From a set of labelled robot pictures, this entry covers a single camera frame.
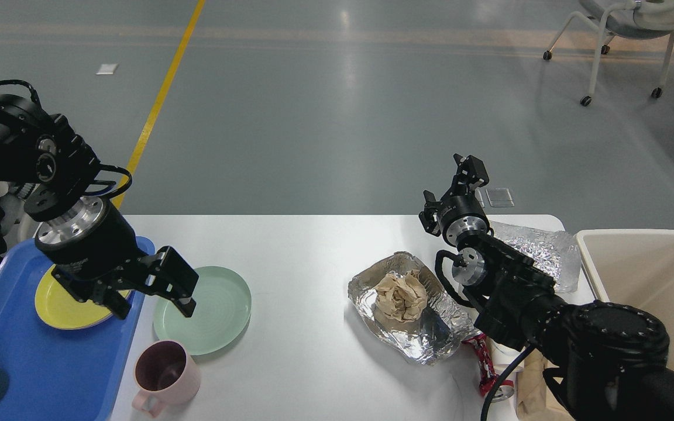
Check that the white paper cup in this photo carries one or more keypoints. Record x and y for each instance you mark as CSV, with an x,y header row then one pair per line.
x,y
501,357

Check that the pink mug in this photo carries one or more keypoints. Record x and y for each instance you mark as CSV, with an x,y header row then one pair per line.
x,y
166,376

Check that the yellow plate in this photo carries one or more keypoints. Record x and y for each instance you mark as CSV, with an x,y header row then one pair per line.
x,y
57,309

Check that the red snack wrapper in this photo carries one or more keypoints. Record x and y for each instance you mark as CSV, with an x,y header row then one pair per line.
x,y
488,374

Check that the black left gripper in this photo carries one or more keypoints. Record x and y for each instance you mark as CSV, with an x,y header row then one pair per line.
x,y
97,257

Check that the crumpled aluminium foil tray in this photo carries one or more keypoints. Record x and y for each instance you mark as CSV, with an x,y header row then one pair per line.
x,y
438,331

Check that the white office chair left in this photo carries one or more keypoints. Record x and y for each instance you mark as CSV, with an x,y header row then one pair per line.
x,y
15,225

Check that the grey office chair right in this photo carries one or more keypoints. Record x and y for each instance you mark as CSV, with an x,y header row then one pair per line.
x,y
636,20

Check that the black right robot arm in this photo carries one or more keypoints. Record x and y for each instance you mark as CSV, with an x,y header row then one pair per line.
x,y
609,359

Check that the crumpled clear plastic container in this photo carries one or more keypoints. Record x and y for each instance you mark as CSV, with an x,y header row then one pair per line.
x,y
555,253

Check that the crumpled brown paper ball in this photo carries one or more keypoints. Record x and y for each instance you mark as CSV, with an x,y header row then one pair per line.
x,y
401,297

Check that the beige plastic bin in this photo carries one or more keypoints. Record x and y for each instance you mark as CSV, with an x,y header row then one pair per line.
x,y
633,267

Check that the blue plastic tray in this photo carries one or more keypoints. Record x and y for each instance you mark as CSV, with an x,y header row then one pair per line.
x,y
56,374

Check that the brown paper bag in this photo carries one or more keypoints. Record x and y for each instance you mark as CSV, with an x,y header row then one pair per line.
x,y
534,400

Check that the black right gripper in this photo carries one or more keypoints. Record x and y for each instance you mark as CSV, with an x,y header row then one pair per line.
x,y
459,212

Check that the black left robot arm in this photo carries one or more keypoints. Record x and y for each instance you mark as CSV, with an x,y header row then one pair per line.
x,y
39,148

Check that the mint green plate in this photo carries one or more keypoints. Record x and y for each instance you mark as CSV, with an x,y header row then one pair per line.
x,y
223,308

